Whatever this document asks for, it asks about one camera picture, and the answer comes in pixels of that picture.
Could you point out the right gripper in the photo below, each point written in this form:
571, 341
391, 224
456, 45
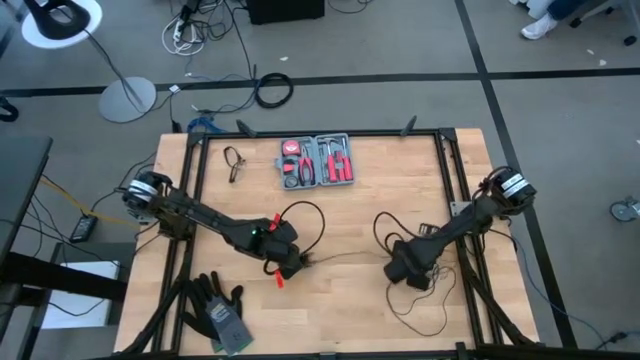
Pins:
412, 260

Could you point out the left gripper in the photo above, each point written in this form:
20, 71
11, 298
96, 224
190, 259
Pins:
280, 247

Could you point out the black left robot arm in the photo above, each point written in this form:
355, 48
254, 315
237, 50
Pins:
200, 220

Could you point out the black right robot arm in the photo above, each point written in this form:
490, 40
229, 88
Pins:
480, 215

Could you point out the small red utility knife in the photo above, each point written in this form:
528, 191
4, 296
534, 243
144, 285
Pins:
288, 167

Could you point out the grey plastic tool case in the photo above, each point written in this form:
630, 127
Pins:
320, 170

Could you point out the black work gloves with card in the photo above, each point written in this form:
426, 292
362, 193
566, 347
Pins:
210, 310

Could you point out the red tape measure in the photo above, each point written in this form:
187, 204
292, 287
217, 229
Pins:
289, 148

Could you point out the silver metal tool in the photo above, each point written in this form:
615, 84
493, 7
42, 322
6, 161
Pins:
330, 145

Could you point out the black power adapter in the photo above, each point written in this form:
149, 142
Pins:
84, 227

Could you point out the white box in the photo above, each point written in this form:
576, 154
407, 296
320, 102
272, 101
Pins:
80, 300

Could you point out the floor stand with grey base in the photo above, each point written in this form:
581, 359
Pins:
127, 100

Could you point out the grey caster wheel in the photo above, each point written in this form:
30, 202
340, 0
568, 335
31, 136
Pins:
622, 210

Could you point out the black floor plug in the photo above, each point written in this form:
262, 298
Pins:
617, 337

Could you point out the black beam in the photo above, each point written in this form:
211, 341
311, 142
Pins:
60, 280

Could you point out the black box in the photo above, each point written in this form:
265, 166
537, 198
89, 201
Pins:
285, 10

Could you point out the person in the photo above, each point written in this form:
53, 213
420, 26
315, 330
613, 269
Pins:
537, 27

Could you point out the black desk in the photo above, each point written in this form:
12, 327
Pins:
20, 190

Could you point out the black floor object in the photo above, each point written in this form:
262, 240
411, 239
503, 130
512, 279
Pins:
7, 112

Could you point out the office chair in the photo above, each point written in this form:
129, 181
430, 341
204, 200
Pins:
631, 36

